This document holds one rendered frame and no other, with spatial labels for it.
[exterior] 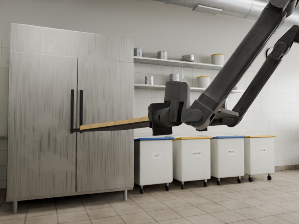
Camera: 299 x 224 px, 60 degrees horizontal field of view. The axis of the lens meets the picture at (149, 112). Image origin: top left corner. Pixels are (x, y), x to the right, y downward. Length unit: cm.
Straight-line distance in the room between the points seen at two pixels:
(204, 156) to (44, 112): 233
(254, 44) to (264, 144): 408
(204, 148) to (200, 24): 233
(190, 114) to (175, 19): 423
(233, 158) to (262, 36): 369
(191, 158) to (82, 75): 195
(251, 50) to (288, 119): 552
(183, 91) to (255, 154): 397
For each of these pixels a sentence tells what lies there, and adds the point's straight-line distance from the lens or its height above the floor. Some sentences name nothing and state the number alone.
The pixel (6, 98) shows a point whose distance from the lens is 396.
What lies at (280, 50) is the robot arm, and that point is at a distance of 123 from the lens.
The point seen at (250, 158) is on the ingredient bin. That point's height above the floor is 40.
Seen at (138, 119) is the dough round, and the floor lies 97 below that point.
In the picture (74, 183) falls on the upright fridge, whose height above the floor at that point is 29.
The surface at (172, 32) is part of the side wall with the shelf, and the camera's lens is 475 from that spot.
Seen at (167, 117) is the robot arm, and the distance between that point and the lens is 71.
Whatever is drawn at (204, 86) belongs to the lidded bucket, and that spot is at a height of 161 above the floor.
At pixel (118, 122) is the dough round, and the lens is 98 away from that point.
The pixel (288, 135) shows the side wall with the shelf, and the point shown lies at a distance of 622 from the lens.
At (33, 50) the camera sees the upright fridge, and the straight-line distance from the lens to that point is 321.
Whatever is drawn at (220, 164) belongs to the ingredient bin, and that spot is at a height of 33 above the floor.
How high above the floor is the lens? 96
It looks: 3 degrees up
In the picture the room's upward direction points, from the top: straight up
